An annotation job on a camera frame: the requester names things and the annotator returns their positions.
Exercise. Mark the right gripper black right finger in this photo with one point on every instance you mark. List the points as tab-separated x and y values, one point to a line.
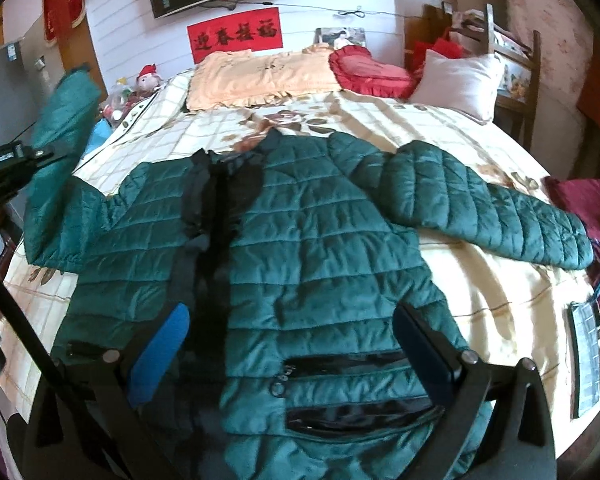
432	356

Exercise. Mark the grey keyboard-like device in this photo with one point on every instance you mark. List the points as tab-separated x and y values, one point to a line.
584	324

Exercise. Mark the framed photo at headboard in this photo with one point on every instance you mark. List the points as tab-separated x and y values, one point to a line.
340	37

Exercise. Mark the dark green quilted puffer jacket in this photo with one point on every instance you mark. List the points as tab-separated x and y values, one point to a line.
290	258

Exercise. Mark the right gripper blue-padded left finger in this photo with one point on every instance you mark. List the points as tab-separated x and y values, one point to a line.
153	355

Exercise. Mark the cream floral plaid bedspread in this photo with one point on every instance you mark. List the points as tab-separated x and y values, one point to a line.
506	309

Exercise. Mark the plush doll with red hat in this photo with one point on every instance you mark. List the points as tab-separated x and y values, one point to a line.
148	80

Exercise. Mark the red banner with black calligraphy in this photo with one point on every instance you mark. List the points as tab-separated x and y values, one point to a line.
256	30

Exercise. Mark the grey refrigerator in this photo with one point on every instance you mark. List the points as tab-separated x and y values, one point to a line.
19	105

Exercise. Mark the peach ruffled pillow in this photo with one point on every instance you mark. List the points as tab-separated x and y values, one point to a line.
242	79

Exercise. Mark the wooden chair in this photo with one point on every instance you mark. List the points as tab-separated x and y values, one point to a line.
479	33

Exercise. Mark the pale pink square pillow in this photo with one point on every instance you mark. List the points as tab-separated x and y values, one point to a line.
467	85

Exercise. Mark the light blue bag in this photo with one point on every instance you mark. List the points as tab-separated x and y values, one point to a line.
100	134

